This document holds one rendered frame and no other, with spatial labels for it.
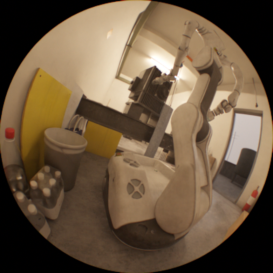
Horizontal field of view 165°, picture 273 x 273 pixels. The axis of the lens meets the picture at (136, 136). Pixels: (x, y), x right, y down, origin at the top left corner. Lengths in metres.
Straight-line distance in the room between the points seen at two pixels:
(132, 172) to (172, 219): 0.27
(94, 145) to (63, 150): 0.87
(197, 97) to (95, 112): 1.19
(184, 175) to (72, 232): 0.56
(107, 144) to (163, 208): 1.09
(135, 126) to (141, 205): 1.16
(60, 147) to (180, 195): 0.53
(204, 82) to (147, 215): 0.69
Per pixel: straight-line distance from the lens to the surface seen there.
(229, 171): 9.07
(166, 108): 1.47
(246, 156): 6.64
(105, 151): 1.33
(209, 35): 1.02
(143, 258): 0.60
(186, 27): 0.98
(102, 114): 1.33
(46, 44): 0.54
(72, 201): 0.66
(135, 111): 1.38
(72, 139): 0.74
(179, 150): 0.39
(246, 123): 10.48
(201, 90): 0.54
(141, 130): 1.44
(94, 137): 1.29
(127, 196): 0.40
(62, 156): 0.52
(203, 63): 0.64
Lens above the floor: 0.53
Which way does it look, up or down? 4 degrees down
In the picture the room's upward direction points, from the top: 23 degrees clockwise
